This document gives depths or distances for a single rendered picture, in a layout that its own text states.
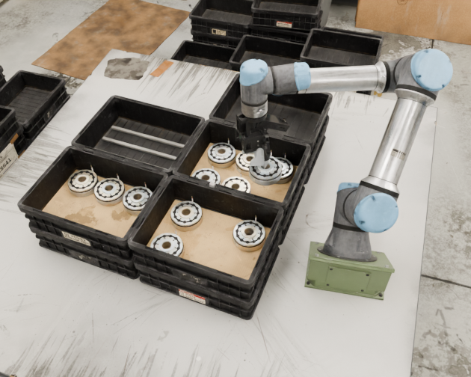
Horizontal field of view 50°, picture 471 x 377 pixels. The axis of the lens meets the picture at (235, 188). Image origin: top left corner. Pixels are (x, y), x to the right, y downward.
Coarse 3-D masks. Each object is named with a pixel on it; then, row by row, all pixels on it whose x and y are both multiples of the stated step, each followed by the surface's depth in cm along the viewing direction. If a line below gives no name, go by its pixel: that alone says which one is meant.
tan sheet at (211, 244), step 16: (160, 224) 167; (208, 224) 167; (224, 224) 167; (192, 240) 163; (208, 240) 163; (224, 240) 162; (192, 256) 159; (208, 256) 159; (224, 256) 159; (240, 256) 158; (256, 256) 158; (240, 272) 154
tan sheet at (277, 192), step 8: (240, 152) 189; (200, 160) 186; (200, 168) 184; (216, 168) 183; (224, 168) 183; (232, 168) 183; (296, 168) 183; (224, 176) 181; (232, 176) 181; (240, 176) 181; (248, 176) 181; (256, 184) 178; (280, 184) 178; (288, 184) 178; (256, 192) 176; (264, 192) 176; (272, 192) 175; (280, 192) 175; (280, 200) 173
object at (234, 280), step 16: (176, 176) 168; (160, 192) 163; (224, 192) 163; (272, 208) 159; (128, 240) 151; (272, 240) 152; (160, 256) 148; (176, 256) 147; (208, 272) 144; (224, 272) 143; (256, 272) 143
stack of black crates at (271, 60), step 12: (252, 36) 302; (240, 48) 298; (252, 48) 308; (264, 48) 305; (276, 48) 303; (288, 48) 300; (300, 48) 298; (240, 60) 304; (264, 60) 304; (276, 60) 304; (288, 60) 304
